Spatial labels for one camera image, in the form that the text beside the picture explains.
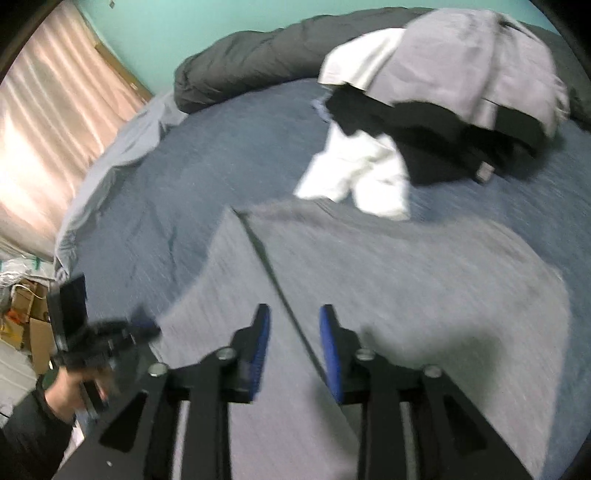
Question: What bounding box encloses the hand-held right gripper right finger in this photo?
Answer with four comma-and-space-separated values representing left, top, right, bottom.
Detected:
319, 304, 532, 480

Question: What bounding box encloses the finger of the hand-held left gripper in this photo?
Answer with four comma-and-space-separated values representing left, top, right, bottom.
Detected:
124, 306, 162, 345

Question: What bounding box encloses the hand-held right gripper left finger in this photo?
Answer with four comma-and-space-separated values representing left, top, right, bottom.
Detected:
53, 303, 272, 480

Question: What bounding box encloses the grey knit sweater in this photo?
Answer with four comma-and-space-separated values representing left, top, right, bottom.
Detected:
152, 198, 574, 480

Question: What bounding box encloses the person's left forearm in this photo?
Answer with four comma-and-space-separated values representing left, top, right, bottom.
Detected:
0, 387, 87, 480

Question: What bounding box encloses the person's left hand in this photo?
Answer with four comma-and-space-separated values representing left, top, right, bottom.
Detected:
43, 362, 120, 424

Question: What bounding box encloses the cardboard box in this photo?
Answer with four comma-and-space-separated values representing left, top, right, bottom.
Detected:
21, 318, 59, 376
7, 279, 49, 325

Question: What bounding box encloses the white plastic bag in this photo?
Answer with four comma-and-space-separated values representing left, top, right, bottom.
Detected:
0, 257, 48, 297

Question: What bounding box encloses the blue patterned bed sheet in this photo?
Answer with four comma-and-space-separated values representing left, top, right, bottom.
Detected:
53, 76, 591, 480

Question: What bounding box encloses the light blue sheet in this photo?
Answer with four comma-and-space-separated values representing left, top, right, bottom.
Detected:
54, 89, 188, 278

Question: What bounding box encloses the pink curtain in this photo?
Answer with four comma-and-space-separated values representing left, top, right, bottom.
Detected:
0, 0, 154, 262

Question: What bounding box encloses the white shirt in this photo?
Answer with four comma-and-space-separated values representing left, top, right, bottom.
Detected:
294, 124, 412, 222

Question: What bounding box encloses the black garment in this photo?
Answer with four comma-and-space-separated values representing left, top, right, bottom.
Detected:
325, 85, 544, 188

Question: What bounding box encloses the dark grey duvet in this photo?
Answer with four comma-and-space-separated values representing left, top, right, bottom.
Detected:
173, 7, 591, 121

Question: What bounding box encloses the light grey jacket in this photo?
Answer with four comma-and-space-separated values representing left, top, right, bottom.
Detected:
318, 8, 571, 140

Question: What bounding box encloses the wooden window frame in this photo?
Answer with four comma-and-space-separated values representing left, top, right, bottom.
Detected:
91, 36, 154, 105

